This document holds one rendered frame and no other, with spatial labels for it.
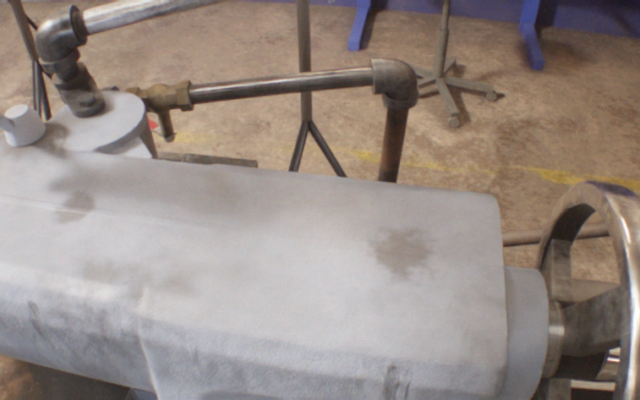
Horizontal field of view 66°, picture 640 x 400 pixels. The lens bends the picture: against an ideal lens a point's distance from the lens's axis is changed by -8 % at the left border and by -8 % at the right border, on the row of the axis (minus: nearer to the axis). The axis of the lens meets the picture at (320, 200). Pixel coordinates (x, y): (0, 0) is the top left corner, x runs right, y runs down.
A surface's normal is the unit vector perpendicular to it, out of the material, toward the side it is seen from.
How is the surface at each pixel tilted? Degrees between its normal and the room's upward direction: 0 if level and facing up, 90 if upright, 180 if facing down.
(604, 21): 90
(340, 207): 0
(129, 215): 0
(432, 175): 0
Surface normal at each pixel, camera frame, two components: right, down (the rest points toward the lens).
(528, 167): -0.01, -0.72
